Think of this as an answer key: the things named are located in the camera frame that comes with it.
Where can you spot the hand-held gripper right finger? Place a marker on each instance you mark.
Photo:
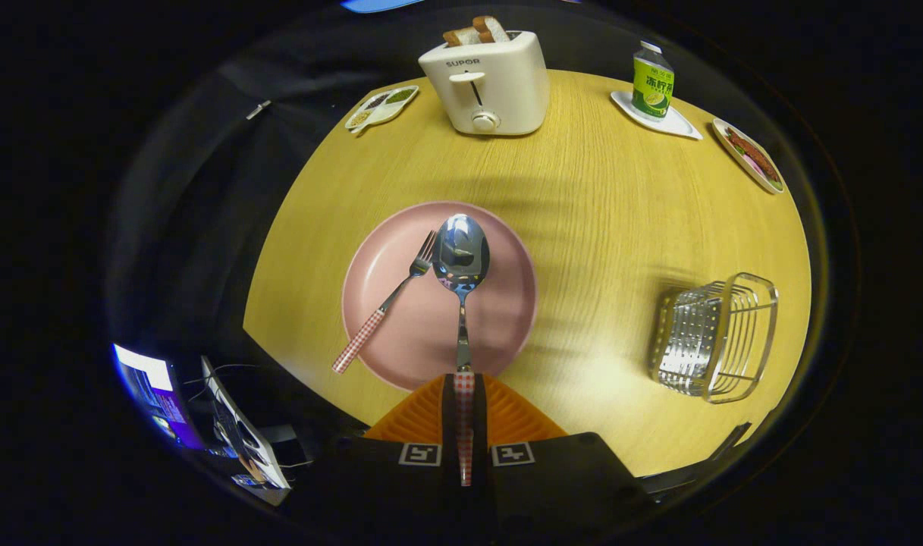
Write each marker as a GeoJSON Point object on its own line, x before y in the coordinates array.
{"type": "Point", "coordinates": [481, 409]}

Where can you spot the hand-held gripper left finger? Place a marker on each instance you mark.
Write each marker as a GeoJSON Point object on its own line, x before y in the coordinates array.
{"type": "Point", "coordinates": [449, 409]}

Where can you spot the pink plate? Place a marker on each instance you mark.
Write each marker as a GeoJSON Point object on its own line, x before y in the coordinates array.
{"type": "Point", "coordinates": [499, 318]}

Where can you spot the lit computer monitor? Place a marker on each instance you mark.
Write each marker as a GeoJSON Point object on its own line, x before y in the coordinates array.
{"type": "Point", "coordinates": [154, 387]}

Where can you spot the white divided condiment dish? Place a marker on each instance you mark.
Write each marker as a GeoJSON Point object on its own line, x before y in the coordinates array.
{"type": "Point", "coordinates": [381, 110]}

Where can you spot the white toaster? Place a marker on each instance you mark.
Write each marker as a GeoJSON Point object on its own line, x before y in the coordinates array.
{"type": "Point", "coordinates": [507, 83]}

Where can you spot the white coaster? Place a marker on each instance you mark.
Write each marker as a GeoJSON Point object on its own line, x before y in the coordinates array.
{"type": "Point", "coordinates": [677, 125]}

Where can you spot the white tag on cloth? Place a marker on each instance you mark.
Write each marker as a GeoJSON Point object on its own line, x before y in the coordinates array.
{"type": "Point", "coordinates": [259, 110]}

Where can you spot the green label drink bottle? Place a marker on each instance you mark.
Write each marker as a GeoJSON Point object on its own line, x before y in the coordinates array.
{"type": "Point", "coordinates": [652, 87]}

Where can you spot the white plate of food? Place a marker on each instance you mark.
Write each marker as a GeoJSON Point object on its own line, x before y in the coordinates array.
{"type": "Point", "coordinates": [764, 178]}

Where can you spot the brown meat piece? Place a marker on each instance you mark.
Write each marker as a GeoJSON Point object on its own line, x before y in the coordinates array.
{"type": "Point", "coordinates": [753, 155]}

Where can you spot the toast bread slice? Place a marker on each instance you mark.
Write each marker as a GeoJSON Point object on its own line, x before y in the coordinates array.
{"type": "Point", "coordinates": [461, 36]}
{"type": "Point", "coordinates": [493, 29]}

